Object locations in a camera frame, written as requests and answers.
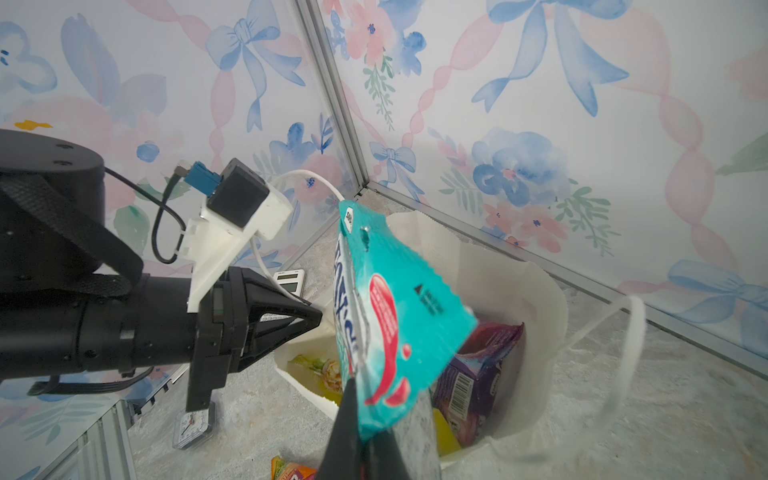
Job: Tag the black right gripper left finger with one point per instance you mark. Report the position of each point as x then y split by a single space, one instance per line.
342 458

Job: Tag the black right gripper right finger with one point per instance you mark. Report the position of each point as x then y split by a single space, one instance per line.
382 459

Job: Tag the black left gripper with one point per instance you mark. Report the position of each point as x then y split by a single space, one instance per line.
236 305

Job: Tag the orange Fox's candy bag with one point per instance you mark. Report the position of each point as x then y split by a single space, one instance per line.
282 469

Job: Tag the yellow snack bag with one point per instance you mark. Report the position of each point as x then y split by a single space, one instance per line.
321 375

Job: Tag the purple snack bag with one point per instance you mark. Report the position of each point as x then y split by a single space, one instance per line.
466 390

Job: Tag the teal red Fox's candy bag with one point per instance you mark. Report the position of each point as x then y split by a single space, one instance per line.
398 324

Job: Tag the white paper gift bag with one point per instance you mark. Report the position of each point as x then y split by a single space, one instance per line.
494 288

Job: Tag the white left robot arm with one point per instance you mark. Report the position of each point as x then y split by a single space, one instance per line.
78 313

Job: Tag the white calculator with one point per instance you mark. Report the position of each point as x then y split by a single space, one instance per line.
291 280

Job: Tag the small card box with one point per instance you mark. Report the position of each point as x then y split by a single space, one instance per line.
192 428

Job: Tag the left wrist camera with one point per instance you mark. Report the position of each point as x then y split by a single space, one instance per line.
239 206

